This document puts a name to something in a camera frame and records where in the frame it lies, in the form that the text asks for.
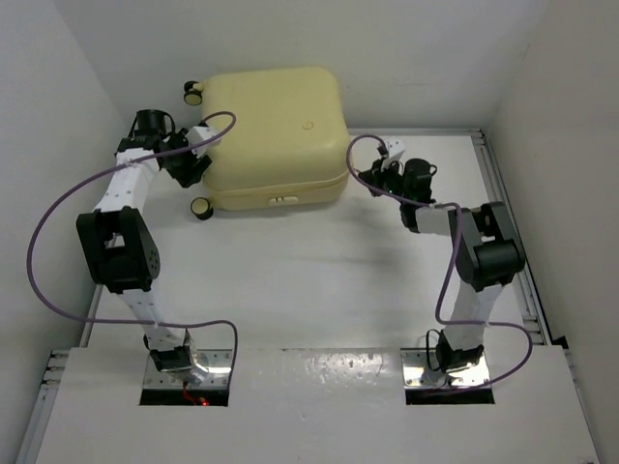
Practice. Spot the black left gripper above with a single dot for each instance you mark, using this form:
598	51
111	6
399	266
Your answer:
191	178

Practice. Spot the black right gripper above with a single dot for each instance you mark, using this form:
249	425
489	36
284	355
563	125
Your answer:
376	176

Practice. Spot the pale yellow suitcase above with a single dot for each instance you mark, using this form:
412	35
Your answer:
288	144

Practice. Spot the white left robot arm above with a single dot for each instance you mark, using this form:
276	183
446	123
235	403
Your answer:
120	252

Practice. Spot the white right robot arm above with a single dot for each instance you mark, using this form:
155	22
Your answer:
487	252

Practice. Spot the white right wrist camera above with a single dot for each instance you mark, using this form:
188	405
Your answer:
391	152

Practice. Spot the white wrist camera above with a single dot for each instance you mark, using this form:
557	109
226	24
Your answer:
200	137
391	152

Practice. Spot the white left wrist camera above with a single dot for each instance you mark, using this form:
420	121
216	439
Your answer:
200	137

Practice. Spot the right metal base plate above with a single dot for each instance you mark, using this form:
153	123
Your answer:
420	372

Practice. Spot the metal base plate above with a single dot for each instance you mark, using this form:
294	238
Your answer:
214	368
420	372

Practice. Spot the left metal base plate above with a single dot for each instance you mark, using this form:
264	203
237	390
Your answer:
214	368

